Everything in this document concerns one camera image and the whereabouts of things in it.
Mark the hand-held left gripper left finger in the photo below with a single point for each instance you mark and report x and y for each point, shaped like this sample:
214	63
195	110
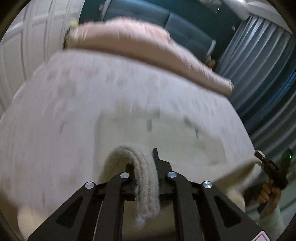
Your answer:
120	185

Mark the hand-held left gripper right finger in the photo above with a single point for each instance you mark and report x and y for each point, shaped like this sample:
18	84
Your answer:
161	171

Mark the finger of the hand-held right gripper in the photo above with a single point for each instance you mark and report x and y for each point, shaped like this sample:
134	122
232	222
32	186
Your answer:
266	163

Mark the beige towel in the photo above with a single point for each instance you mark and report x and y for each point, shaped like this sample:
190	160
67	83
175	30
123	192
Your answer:
148	176

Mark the person's right forearm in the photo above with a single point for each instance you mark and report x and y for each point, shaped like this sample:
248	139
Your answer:
271	222

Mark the person's right hand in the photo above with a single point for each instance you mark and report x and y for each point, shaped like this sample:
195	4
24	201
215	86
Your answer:
269	193

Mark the grey pleated curtain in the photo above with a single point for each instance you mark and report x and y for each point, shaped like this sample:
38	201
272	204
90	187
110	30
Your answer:
261	81

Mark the pink pillow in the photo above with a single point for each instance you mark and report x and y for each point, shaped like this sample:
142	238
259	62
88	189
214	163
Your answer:
138	44

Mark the teal padded headboard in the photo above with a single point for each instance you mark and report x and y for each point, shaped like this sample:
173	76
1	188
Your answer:
185	25

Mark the white wardrobe doors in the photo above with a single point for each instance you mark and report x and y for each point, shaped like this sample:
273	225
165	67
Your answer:
27	44

